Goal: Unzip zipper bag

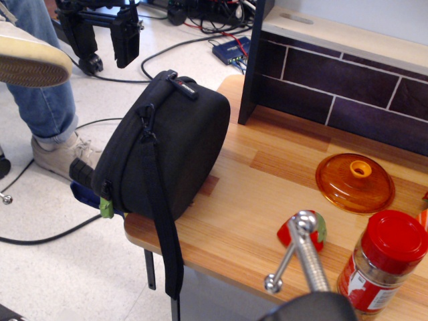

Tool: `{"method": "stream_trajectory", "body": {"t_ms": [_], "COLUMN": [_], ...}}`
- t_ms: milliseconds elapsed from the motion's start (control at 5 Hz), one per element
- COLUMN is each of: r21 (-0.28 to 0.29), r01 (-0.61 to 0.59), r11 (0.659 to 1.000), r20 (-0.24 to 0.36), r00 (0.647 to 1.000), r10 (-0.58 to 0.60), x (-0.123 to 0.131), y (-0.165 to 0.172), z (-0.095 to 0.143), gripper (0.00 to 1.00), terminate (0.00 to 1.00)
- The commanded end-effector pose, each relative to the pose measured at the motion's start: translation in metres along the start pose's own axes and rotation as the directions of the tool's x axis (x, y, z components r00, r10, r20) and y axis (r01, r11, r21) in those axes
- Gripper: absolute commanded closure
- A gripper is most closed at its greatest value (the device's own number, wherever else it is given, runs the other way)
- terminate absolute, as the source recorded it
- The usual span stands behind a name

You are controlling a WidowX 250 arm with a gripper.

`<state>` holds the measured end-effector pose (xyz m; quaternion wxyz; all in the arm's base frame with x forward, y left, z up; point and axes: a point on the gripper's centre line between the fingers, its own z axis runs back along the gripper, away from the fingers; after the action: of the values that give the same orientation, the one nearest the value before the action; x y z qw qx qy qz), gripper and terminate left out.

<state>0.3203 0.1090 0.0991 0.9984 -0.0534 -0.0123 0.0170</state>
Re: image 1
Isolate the silver clamp screw handle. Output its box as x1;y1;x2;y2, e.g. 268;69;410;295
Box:
264;210;331;294

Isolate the blue jeans leg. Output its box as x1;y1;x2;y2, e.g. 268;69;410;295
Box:
1;1;78;144

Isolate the raised white sneaker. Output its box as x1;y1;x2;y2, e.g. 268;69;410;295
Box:
1;15;72;88

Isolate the silver knob rod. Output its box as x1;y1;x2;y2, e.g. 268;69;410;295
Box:
0;193;13;205

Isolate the orange toy piece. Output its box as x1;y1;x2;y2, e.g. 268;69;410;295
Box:
415;193;428;231

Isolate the metal table leg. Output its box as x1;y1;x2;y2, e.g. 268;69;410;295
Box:
144;250;156;290

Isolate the orange glass pot lid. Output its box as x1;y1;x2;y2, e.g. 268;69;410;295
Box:
315;153;395;214

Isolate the white sneaker on floor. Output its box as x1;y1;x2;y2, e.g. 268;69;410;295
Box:
31;132;102;180

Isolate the dark brick pattern backsplash shelf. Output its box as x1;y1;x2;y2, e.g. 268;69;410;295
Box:
238;1;427;155

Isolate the black robot gripper assembly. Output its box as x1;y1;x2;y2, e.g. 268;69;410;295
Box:
56;1;144;75

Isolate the green taped zipper pull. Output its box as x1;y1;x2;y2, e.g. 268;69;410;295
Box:
99;197;114;219

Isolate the blue network switch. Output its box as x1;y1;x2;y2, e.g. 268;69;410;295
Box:
212;37;251;65

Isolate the red toy strawberry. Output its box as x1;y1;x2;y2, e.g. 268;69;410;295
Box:
277;210;327;252

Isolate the black zipper bag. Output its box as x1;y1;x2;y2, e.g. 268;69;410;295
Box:
92;70;231;299

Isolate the red lid spice jar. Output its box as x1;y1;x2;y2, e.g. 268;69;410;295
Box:
336;210;427;320

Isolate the blue table clamp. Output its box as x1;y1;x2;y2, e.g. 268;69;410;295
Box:
69;158;125;218

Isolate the black floor cable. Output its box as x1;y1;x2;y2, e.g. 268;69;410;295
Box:
0;213;102;246

